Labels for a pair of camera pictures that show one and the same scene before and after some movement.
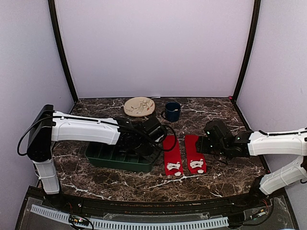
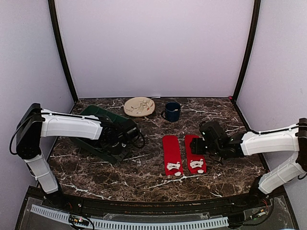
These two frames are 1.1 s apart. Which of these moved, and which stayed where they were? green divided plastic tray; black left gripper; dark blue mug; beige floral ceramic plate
Moved: black left gripper; green divided plastic tray
Stayed: beige floral ceramic plate; dark blue mug
